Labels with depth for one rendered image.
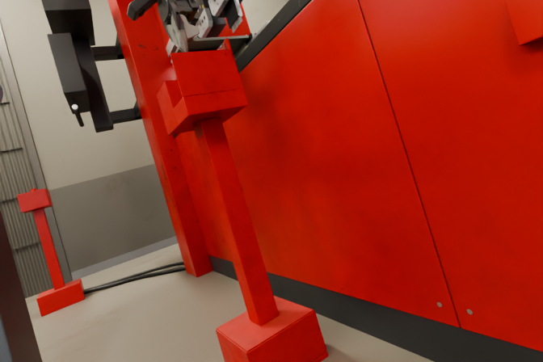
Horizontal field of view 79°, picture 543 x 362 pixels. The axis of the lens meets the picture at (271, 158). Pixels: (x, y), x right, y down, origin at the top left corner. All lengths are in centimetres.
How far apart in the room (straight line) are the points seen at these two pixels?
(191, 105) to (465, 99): 55
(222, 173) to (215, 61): 28
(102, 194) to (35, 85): 126
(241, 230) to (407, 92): 51
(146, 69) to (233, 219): 150
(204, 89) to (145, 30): 152
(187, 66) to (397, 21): 46
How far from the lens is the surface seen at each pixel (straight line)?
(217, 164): 85
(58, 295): 274
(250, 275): 89
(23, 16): 440
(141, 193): 379
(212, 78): 83
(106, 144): 387
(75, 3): 252
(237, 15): 143
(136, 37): 228
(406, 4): 66
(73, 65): 232
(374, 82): 70
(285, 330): 88
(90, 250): 383
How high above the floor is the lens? 49
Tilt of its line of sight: 2 degrees up
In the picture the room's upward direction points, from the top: 17 degrees counter-clockwise
